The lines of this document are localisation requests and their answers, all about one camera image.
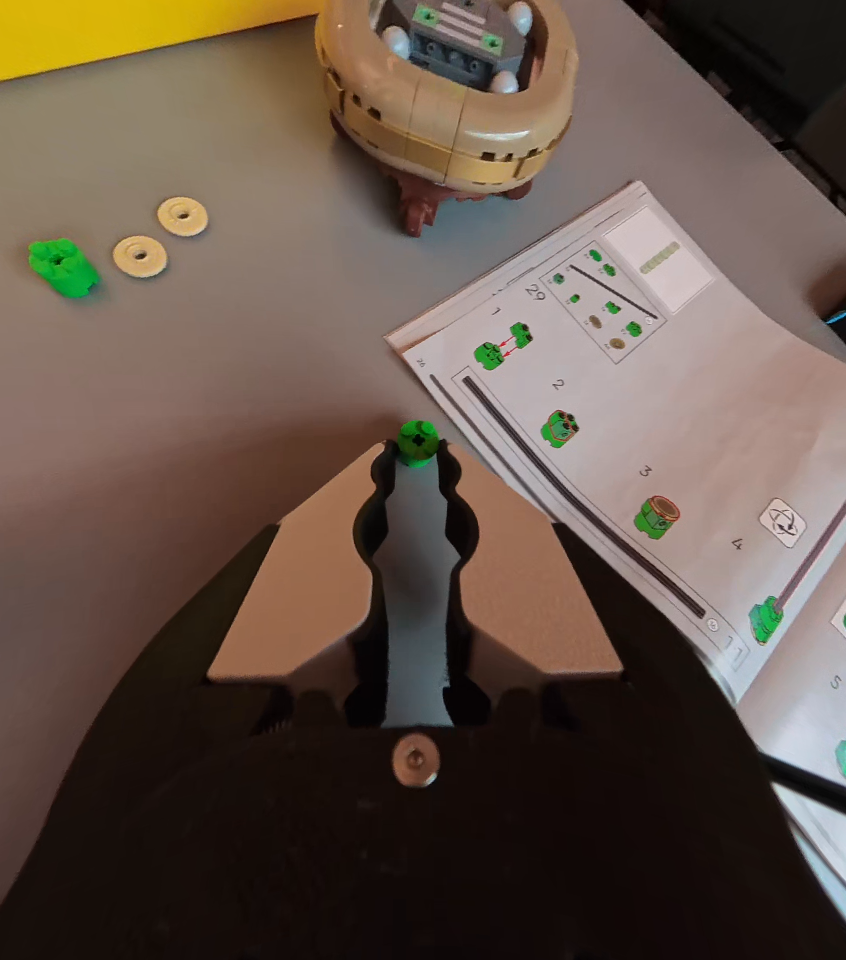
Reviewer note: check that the tan round toy plate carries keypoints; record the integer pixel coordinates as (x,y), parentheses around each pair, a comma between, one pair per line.
(182,216)
(139,256)

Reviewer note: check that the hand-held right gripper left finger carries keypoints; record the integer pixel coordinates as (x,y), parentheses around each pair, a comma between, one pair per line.
(295,600)

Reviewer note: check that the black chair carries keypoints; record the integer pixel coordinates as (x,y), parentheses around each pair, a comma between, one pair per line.
(768,52)

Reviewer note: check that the tan toy brick pot model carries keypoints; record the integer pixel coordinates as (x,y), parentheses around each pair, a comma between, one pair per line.
(438,142)

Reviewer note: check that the small green round brick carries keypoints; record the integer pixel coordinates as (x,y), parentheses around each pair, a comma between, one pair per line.
(417,444)

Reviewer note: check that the yellow board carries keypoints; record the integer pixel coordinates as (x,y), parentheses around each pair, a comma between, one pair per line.
(93,30)

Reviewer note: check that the building instruction booklet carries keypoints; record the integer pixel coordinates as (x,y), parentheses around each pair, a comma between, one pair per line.
(730,420)

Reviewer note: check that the grey desk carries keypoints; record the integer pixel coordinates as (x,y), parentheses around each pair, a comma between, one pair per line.
(243,375)

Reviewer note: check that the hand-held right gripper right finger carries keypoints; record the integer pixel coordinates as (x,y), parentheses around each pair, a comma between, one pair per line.
(535,600)

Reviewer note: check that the green toy brick assembly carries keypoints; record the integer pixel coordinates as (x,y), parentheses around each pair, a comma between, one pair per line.
(63,268)

